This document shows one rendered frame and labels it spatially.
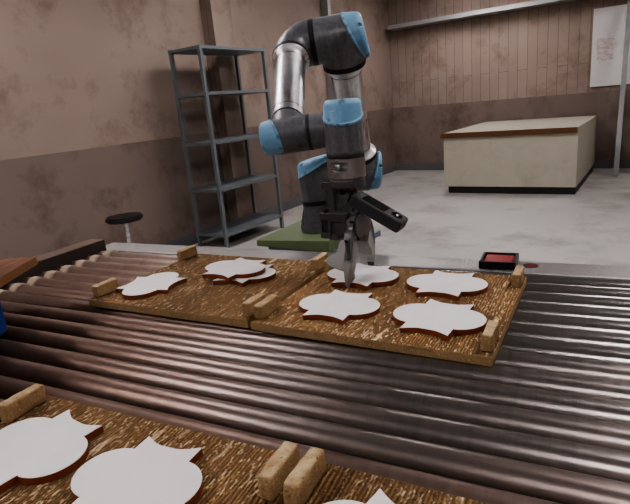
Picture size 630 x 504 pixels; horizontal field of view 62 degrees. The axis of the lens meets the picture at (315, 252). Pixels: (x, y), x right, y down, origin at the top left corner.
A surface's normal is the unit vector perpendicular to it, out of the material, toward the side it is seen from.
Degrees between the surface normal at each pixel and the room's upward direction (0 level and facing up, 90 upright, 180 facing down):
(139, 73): 90
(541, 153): 90
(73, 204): 90
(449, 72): 90
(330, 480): 0
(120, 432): 0
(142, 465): 0
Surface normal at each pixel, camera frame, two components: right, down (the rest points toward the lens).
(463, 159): -0.54, 0.28
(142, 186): 0.84, 0.07
